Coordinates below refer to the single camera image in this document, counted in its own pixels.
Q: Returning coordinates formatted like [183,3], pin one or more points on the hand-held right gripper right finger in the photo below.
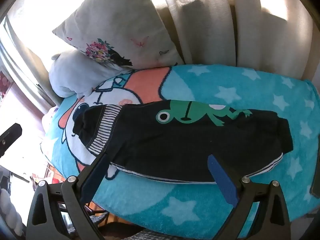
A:
[221,177]

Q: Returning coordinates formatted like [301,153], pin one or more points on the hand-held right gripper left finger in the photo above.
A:
[96,172]

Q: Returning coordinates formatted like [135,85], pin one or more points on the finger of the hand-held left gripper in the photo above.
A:
[11,136]

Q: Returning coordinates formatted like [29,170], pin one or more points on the black frog print pants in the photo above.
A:
[162,142]

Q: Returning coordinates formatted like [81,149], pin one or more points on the turquoise star printed blanket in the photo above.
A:
[200,205]

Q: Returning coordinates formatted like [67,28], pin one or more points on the pale blue plush cushion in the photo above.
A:
[75,75]

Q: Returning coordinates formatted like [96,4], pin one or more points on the dark flat object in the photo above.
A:
[315,183]

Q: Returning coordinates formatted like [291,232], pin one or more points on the white floral pillow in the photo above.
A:
[112,25]

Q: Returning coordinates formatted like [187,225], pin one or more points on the red wall picture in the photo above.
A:
[5,83]

